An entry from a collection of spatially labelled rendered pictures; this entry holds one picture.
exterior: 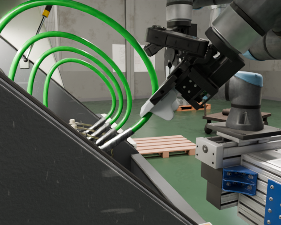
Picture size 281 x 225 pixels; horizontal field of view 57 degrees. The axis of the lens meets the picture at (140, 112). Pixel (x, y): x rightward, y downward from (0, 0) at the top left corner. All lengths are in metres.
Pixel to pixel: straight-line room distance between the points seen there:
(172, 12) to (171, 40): 0.32
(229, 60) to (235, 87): 0.65
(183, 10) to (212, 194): 0.74
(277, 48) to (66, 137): 0.40
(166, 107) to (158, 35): 0.13
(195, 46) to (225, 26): 0.06
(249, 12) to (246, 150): 0.77
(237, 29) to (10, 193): 0.38
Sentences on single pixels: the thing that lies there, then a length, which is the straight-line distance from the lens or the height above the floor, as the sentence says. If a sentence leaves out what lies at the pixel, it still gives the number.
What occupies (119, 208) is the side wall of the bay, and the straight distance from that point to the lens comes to 0.34.
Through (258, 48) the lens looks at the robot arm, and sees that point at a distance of 0.58.
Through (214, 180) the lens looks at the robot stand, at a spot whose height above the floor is 0.83.
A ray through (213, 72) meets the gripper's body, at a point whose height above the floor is 1.28.
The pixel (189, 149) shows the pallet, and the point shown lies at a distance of 3.89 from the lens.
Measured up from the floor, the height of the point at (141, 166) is 0.95.
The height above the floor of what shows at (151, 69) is 1.29.
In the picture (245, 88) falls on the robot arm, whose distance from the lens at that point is 1.11.
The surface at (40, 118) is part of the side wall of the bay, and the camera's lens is 0.29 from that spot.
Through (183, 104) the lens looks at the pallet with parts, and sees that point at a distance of 7.76.
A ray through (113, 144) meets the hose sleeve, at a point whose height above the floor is 1.13.
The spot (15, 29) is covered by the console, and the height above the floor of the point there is 1.41.
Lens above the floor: 1.29
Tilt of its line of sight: 10 degrees down
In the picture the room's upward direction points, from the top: straight up
